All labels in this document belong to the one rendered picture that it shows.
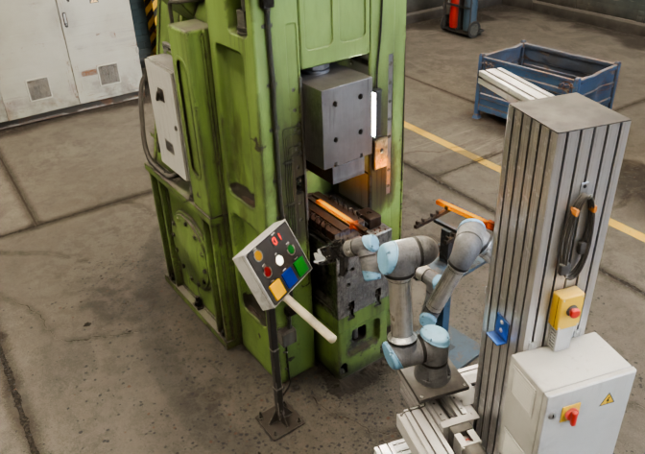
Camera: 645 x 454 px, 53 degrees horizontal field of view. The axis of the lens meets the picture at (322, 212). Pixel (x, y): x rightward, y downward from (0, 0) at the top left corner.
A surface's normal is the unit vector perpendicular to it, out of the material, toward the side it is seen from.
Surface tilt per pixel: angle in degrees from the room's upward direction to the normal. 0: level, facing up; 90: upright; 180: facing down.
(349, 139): 90
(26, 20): 90
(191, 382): 0
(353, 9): 90
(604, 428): 87
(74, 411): 0
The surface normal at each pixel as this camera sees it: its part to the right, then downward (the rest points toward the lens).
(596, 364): -0.04, -0.86
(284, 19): 0.59, 0.39
